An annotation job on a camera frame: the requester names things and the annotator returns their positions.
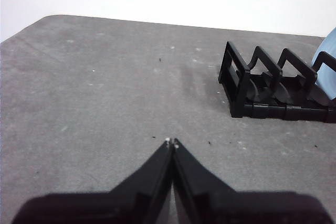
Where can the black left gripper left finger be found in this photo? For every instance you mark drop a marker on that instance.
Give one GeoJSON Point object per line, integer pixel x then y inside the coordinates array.
{"type": "Point", "coordinates": [105, 208]}

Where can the black plastic plate rack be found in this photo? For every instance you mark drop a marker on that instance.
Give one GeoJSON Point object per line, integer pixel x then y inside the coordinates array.
{"type": "Point", "coordinates": [239, 90]}

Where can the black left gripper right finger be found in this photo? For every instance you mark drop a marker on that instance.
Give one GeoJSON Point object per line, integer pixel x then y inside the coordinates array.
{"type": "Point", "coordinates": [236, 208]}

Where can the blue plate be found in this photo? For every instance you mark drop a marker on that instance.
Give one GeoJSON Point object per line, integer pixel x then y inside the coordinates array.
{"type": "Point", "coordinates": [328, 48]}

